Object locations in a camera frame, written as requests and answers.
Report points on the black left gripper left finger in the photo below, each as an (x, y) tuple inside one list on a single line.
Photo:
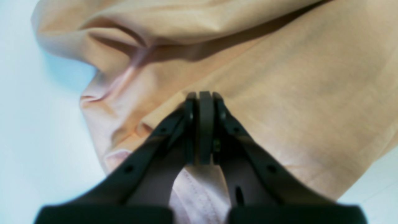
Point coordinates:
[(139, 190)]

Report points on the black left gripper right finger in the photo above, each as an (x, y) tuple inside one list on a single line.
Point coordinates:
[(261, 190)]

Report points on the peach orange T-shirt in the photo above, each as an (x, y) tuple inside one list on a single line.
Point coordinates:
[(313, 82)]

